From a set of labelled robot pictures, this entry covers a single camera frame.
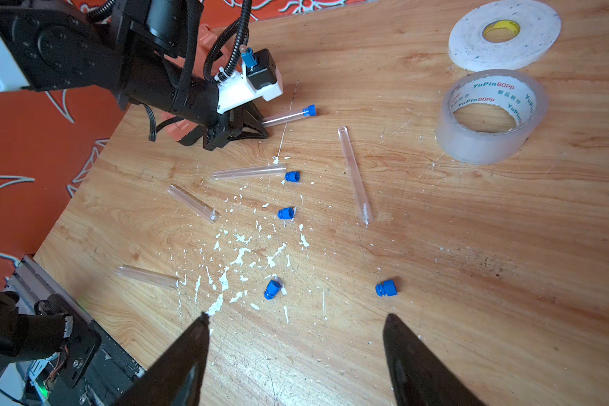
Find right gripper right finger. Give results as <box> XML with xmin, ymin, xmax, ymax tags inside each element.
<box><xmin>382</xmin><ymin>313</ymin><xmax>483</xmax><ymax>405</ymax></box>

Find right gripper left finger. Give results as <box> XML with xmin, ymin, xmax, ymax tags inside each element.
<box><xmin>112</xmin><ymin>312</ymin><xmax>210</xmax><ymax>405</ymax></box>

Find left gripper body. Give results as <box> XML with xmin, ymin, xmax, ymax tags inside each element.
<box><xmin>179</xmin><ymin>101</ymin><xmax>269</xmax><ymax>152</ymax></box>

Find clear test tube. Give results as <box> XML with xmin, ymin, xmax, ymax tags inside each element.
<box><xmin>167</xmin><ymin>184</ymin><xmax>218</xmax><ymax>223</ymax></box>
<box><xmin>338</xmin><ymin>126</ymin><xmax>372</xmax><ymax>226</ymax></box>
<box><xmin>262</xmin><ymin>108</ymin><xmax>309</xmax><ymax>128</ymax></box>
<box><xmin>211</xmin><ymin>164</ymin><xmax>287</xmax><ymax>180</ymax></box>
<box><xmin>115</xmin><ymin>266</ymin><xmax>179</xmax><ymax>289</ymax></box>

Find blue stopper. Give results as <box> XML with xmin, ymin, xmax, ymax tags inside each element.
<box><xmin>284</xmin><ymin>171</ymin><xmax>300</xmax><ymax>183</ymax></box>
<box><xmin>302</xmin><ymin>105</ymin><xmax>316</xmax><ymax>117</ymax></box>
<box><xmin>264</xmin><ymin>278</ymin><xmax>283</xmax><ymax>300</ymax></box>
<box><xmin>375</xmin><ymin>279</ymin><xmax>399</xmax><ymax>297</ymax></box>
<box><xmin>277</xmin><ymin>206</ymin><xmax>295</xmax><ymax>221</ymax></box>

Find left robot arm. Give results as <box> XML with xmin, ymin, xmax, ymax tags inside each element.
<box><xmin>0</xmin><ymin>1</ymin><xmax>284</xmax><ymax>151</ymax></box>

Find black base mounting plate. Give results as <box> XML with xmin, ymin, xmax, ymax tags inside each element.
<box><xmin>0</xmin><ymin>256</ymin><xmax>145</xmax><ymax>405</ymax></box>

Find white foam tape roll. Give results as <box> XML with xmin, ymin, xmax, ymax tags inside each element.
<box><xmin>448</xmin><ymin>1</ymin><xmax>562</xmax><ymax>72</ymax></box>

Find clear packing tape roll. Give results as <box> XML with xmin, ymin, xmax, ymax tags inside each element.
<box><xmin>436</xmin><ymin>69</ymin><xmax>549</xmax><ymax>165</ymax></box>

